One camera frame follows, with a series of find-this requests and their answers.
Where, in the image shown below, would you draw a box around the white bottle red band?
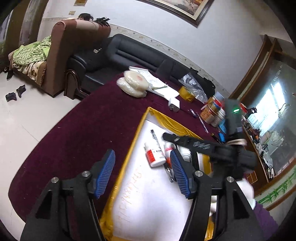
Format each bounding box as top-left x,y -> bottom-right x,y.
164,140 -> 177,168

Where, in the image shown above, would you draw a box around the white plastic wrapped rolls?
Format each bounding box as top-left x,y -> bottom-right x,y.
116,70 -> 150,98

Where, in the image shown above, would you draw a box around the green patterned blanket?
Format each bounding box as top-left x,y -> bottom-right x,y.
12,35 -> 53,77

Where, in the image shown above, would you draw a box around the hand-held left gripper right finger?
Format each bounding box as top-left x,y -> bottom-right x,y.
169,148 -> 264,241

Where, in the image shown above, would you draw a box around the brown armchair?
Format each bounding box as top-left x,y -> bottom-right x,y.
9,19 -> 112,98

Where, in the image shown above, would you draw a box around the stack of coloured tape rolls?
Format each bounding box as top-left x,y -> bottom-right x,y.
213,96 -> 224,110

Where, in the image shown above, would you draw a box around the white red labelled bottle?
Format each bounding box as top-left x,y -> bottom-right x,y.
143,138 -> 167,168

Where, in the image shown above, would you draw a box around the white pen black print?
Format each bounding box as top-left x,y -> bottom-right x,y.
149,128 -> 163,149

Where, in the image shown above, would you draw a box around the silver blue pen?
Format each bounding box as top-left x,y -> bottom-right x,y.
190,108 -> 209,134

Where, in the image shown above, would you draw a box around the white plastic tub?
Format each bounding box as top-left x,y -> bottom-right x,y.
210,108 -> 226,128

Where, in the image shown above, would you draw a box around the yellow taped cardboard box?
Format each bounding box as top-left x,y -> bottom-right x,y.
99,107 -> 216,241

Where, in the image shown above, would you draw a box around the black leather sofa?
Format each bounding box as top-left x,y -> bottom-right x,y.
67,33 -> 216,99

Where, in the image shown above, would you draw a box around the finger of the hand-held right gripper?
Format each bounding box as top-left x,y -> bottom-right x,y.
162,132 -> 218,155

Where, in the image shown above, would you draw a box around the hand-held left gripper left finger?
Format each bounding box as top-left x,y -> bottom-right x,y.
20,148 -> 116,241

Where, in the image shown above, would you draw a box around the yellow tape roll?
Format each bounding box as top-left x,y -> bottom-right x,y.
179,86 -> 196,103

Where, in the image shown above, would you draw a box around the white papers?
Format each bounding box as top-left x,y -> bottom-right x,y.
128,65 -> 180,100

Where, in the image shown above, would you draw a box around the clear plastic bag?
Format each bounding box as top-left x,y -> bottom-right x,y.
178,71 -> 209,104

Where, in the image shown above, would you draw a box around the white power adapter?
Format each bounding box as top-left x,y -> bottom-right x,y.
168,97 -> 181,113

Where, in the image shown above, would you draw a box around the person's right hand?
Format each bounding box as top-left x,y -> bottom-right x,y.
209,180 -> 256,217

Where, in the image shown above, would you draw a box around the framed wall picture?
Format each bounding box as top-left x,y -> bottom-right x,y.
138,0 -> 216,26

